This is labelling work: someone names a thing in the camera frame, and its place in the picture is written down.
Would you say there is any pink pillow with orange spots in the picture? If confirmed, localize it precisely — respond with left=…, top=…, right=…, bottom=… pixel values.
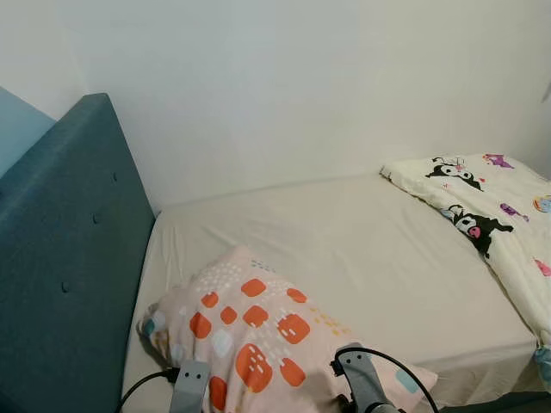
left=138, top=245, right=438, bottom=413

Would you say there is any beige mattress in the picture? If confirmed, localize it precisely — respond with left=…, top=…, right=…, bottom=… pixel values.
left=121, top=172, right=551, bottom=413

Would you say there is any cream cartoon print quilt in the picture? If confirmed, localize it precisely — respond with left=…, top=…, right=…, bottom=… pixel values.
left=381, top=153, right=551, bottom=384

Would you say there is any teal upholstered headboard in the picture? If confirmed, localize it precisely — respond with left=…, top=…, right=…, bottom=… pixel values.
left=0, top=93, right=157, bottom=413

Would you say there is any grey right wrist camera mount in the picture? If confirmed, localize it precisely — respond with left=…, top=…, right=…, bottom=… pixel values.
left=334, top=343, right=390, bottom=413

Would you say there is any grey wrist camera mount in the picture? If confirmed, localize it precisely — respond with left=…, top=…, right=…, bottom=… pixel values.
left=334, top=343, right=390, bottom=413
left=170, top=360, right=213, bottom=413

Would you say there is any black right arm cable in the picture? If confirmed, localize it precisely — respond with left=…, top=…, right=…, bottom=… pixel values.
left=331, top=346, right=441, bottom=413

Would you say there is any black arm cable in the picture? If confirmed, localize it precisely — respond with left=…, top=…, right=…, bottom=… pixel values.
left=331, top=346, right=441, bottom=413
left=116, top=367, right=181, bottom=413

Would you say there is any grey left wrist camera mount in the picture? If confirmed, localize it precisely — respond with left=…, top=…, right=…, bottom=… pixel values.
left=170, top=360, right=213, bottom=413

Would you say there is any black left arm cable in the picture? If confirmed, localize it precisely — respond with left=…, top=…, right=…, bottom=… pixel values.
left=116, top=367, right=181, bottom=413

